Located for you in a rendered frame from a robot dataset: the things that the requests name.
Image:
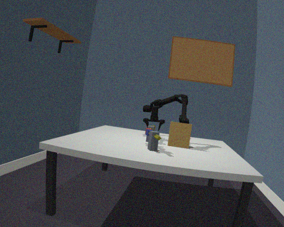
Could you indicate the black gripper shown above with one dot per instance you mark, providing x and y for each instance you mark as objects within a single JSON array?
[{"x": 154, "y": 118}]

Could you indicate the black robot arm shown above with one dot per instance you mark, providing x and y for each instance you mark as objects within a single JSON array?
[{"x": 159, "y": 103}]

